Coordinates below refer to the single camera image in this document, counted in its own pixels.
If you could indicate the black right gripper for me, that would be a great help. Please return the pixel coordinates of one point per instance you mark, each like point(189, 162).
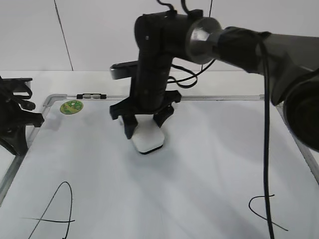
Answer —
point(147, 96)

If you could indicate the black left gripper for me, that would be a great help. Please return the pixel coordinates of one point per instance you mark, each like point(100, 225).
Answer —
point(15, 114)

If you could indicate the white whiteboard eraser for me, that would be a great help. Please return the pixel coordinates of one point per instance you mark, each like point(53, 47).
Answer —
point(147, 136)

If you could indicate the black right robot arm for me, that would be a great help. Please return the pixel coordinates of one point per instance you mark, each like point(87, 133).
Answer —
point(290, 64)

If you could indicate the black metal hanging clip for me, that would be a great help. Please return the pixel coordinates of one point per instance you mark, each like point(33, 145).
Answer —
point(91, 96)

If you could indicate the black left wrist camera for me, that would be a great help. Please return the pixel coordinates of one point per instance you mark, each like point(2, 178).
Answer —
point(18, 85)

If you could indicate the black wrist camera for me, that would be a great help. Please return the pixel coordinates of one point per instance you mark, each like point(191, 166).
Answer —
point(18, 85)
point(124, 70)

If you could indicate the white board with aluminium frame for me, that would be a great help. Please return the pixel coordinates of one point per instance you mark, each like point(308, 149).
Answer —
point(82, 178)

